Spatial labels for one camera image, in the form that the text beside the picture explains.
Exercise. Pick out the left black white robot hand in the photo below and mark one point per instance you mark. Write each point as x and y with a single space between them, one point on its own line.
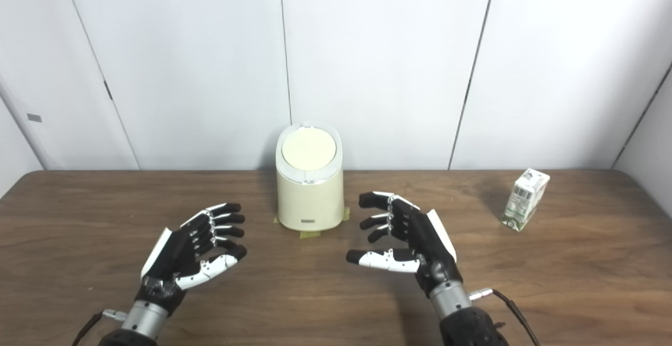
176 254

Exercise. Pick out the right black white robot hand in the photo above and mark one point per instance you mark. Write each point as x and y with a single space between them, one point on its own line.
428 246

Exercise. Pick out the green white milk carton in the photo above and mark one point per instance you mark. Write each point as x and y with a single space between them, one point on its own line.
525 199

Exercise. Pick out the cream-colored cylindrical bin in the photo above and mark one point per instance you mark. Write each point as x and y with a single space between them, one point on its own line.
310 204

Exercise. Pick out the black wall panel hinge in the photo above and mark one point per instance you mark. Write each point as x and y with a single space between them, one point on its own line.
108 90

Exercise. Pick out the small grey wall label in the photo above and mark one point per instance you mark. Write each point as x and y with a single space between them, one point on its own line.
34 117

